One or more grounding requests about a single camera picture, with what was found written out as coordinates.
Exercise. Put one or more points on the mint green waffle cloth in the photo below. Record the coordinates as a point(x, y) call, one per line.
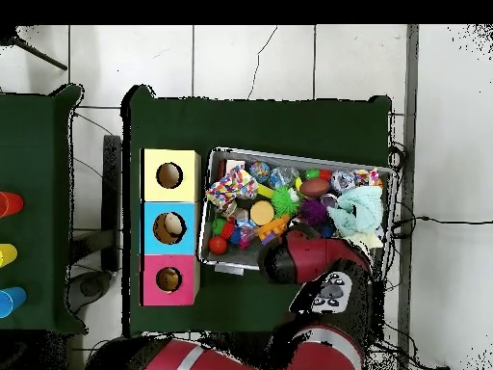
point(358, 210)

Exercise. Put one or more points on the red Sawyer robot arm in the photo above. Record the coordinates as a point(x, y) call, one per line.
point(323, 262)

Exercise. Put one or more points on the clear mesh bin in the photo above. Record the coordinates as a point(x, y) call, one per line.
point(202, 231)

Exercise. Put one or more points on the wooden box with three holes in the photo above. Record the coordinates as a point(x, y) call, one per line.
point(169, 206)

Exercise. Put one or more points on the colourful patchwork fabric toy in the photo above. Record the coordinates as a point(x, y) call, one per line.
point(231, 187)

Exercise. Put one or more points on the orange plastic block toy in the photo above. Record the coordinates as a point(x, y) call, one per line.
point(273, 227)

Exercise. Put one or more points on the blue globe ball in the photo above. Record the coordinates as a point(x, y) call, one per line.
point(259, 171)

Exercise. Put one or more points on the large green fuzzy ball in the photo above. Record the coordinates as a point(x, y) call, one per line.
point(285, 202)

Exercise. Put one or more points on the pale wooden cube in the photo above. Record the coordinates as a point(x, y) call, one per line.
point(235, 164)

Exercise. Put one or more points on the red ball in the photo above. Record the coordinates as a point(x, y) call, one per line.
point(218, 245)

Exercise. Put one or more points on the purple spiky ball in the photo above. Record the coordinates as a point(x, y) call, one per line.
point(313, 212)

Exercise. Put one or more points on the brown football toy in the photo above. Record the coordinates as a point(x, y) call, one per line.
point(313, 187)

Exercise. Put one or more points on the dark green table cloth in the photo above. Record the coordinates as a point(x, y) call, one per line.
point(35, 169)
point(269, 123)

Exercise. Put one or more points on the clear plastic ball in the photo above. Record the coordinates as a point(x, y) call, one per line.
point(343, 181)

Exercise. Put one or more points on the colourful polka dot fabric toy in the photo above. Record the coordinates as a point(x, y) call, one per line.
point(368, 176)

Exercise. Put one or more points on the black equipment stand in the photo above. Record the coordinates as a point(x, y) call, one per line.
point(112, 193)

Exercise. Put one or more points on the red plastic cup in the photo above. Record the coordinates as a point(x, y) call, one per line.
point(9, 204)

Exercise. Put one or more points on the yellow plastic cup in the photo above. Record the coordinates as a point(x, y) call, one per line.
point(7, 255)

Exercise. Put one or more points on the blue plastic cup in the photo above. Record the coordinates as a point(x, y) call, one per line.
point(11, 301)

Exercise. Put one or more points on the black tripod leg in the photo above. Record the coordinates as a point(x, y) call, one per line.
point(38, 54)

